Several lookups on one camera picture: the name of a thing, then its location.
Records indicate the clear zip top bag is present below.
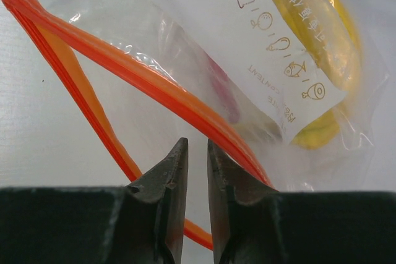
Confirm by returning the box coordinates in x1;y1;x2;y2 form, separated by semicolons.
1;0;387;248

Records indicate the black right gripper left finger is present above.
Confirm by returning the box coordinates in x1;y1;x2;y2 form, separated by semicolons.
1;138;188;263

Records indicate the yellow fake banana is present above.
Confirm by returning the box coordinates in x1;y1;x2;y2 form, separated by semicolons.
256;0;363;150

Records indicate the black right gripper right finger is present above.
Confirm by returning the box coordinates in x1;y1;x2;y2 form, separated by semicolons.
207;142;395;263

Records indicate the red fake chili pepper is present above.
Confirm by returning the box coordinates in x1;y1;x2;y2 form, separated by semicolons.
173;0;260;126

